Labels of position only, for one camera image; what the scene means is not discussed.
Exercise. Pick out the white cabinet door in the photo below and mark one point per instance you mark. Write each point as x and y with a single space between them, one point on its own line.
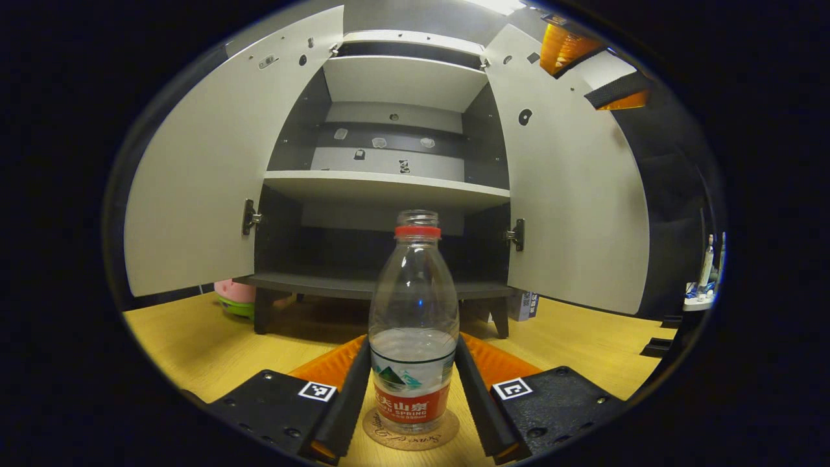
207 175
577 214

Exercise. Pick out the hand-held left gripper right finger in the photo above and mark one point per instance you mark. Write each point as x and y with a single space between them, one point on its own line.
476 402

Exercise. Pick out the black backdrop cloth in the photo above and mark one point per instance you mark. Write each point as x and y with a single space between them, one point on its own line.
674 227

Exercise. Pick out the white side table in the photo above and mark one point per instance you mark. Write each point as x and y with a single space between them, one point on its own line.
699 301

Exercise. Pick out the round brown coaster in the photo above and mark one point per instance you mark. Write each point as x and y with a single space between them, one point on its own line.
447 434

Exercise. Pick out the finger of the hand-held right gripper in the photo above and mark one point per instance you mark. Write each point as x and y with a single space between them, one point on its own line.
564 48
616 91

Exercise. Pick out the white cabinet drawer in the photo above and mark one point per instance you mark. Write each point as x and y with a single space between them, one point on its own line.
415 40

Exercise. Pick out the clear plastic bottle red label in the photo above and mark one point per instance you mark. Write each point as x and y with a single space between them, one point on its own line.
414 363

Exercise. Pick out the blue and white box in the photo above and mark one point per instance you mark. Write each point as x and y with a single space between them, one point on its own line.
526 305

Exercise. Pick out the pink star plush toy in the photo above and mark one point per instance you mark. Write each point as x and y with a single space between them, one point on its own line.
235 295

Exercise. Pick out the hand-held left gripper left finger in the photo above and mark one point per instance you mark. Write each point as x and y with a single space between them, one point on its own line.
350 402

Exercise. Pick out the white and grey cabinet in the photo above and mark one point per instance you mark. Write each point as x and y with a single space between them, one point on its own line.
292 143

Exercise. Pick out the white cabinet shelf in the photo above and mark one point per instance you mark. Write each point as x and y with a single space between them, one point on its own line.
389 185
405 81

